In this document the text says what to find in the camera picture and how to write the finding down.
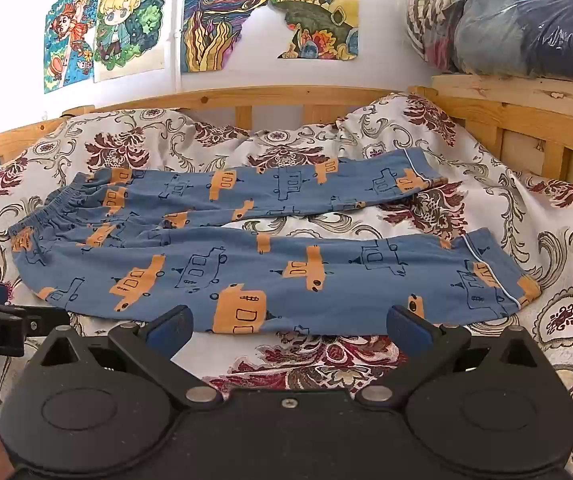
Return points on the clear plastic bag of clothes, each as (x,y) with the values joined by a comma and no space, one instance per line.
(516,20)

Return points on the blue pants with orange print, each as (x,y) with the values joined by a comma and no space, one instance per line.
(276,275)

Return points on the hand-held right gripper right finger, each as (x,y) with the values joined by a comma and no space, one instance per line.
(409,332)

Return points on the swirl and seaweed drawing poster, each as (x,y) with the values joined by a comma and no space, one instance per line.
(216,15)

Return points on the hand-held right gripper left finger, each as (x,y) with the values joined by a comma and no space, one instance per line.
(164,332)

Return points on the blue fish drawing poster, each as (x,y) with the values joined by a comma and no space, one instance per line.
(66,40)

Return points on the blond child drawing poster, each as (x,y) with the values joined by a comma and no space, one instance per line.
(126,25)

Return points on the floral bed sheet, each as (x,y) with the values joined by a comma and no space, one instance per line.
(346,360)

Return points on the wooden bed frame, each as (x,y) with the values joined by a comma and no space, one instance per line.
(266,96)

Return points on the white wall pipe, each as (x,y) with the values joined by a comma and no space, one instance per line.
(176,50)

